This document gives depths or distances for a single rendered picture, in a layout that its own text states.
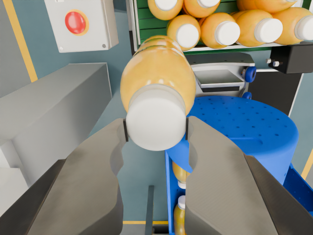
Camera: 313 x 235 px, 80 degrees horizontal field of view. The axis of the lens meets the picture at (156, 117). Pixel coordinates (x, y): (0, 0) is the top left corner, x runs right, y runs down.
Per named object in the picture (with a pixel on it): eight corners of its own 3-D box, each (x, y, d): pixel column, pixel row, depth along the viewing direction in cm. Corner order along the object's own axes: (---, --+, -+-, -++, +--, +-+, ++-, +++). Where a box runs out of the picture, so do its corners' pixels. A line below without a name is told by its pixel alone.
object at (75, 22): (70, 34, 35) (67, 34, 34) (64, 12, 34) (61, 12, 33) (89, 32, 35) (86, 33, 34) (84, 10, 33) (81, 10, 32)
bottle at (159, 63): (188, 68, 30) (220, 131, 14) (150, 87, 32) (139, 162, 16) (170, 25, 28) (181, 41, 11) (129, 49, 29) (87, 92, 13)
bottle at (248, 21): (220, 43, 54) (246, 54, 37) (218, 15, 50) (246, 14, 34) (246, 37, 53) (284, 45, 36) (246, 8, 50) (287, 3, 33)
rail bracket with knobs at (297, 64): (258, 65, 57) (277, 75, 48) (263, 40, 53) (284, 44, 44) (292, 64, 56) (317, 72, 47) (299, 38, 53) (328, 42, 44)
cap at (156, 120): (192, 121, 14) (195, 135, 12) (146, 141, 15) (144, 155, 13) (169, 75, 12) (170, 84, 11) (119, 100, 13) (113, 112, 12)
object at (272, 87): (206, 198, 215) (208, 210, 201) (223, 65, 145) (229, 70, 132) (252, 198, 213) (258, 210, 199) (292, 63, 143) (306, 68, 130)
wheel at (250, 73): (243, 83, 52) (251, 85, 51) (245, 67, 50) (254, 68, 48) (248, 79, 55) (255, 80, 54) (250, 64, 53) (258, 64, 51)
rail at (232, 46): (139, 52, 51) (138, 54, 48) (139, 49, 51) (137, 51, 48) (292, 43, 49) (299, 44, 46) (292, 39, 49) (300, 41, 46)
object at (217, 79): (193, 79, 56) (200, 93, 45) (193, 71, 55) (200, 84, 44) (227, 77, 56) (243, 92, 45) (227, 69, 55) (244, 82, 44)
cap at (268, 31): (254, 43, 36) (259, 44, 35) (255, 21, 35) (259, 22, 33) (275, 38, 36) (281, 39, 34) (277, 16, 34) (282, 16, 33)
